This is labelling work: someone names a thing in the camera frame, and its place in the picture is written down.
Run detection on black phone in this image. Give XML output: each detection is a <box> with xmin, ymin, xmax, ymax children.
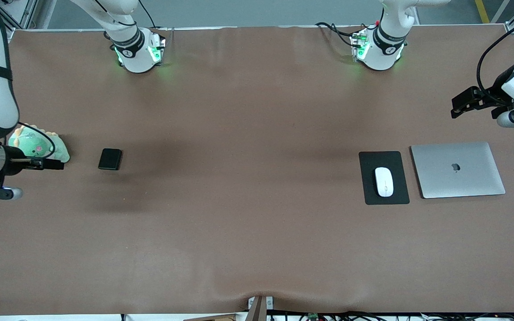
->
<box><xmin>98</xmin><ymin>148</ymin><xmax>123</xmax><ymax>171</ymax></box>

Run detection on white computer mouse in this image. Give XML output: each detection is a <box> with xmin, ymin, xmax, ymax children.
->
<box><xmin>375</xmin><ymin>167</ymin><xmax>394</xmax><ymax>197</ymax></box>

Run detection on black mouse pad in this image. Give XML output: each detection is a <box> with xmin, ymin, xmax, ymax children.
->
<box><xmin>358</xmin><ymin>151</ymin><xmax>410</xmax><ymax>206</ymax></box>

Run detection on green dinosaur plush toy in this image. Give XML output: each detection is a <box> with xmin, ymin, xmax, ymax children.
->
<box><xmin>8</xmin><ymin>124</ymin><xmax>70</xmax><ymax>164</ymax></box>

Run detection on silver closed laptop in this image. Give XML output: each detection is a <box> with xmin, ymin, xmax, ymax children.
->
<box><xmin>410</xmin><ymin>142</ymin><xmax>506</xmax><ymax>199</ymax></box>

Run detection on brown table cover mat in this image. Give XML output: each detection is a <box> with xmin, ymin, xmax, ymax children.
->
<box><xmin>0</xmin><ymin>25</ymin><xmax>514</xmax><ymax>315</ymax></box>

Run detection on black left arm base cables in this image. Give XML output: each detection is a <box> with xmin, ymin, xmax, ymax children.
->
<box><xmin>315</xmin><ymin>22</ymin><xmax>356</xmax><ymax>47</ymax></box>

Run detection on black right arm base cable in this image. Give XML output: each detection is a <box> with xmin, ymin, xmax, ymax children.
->
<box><xmin>138</xmin><ymin>0</ymin><xmax>158</xmax><ymax>29</ymax></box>

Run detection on camera stand bracket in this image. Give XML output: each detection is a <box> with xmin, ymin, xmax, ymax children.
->
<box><xmin>247</xmin><ymin>295</ymin><xmax>274</xmax><ymax>321</ymax></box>

